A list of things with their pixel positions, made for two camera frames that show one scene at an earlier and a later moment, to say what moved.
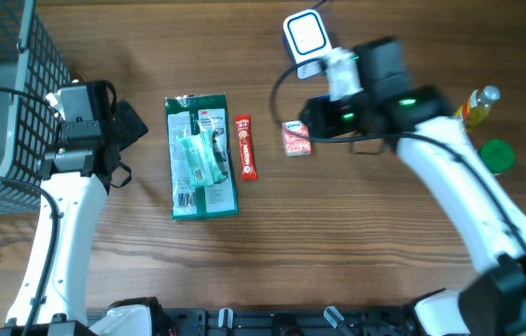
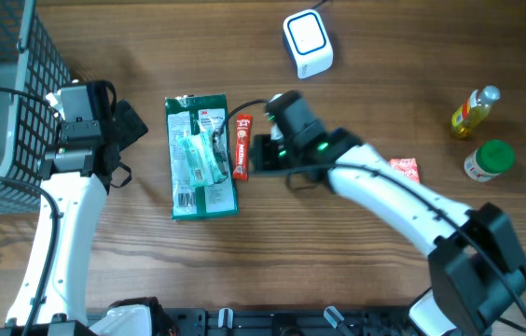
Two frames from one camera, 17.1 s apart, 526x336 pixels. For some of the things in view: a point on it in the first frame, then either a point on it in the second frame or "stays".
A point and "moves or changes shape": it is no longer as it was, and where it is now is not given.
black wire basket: [13, 31] stays
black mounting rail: [253, 321] stays
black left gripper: [128, 126] stays
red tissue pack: [296, 138] moves or changes shape
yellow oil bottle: [474, 111] stays
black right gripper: [324, 123] → [265, 151]
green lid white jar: [497, 155] stays
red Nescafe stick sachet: [249, 169] moves or changes shape
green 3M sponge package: [201, 174] stays
